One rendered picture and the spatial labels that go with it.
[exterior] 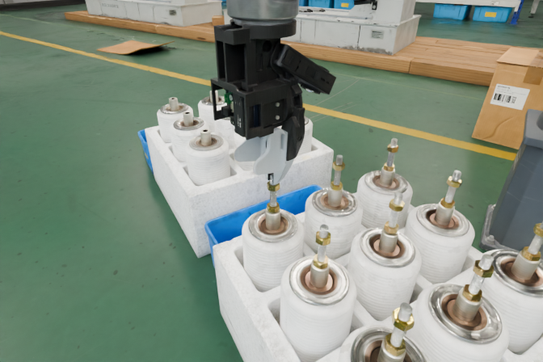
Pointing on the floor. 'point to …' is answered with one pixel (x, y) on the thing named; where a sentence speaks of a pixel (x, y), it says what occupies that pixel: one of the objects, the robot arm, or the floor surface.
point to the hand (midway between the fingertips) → (276, 171)
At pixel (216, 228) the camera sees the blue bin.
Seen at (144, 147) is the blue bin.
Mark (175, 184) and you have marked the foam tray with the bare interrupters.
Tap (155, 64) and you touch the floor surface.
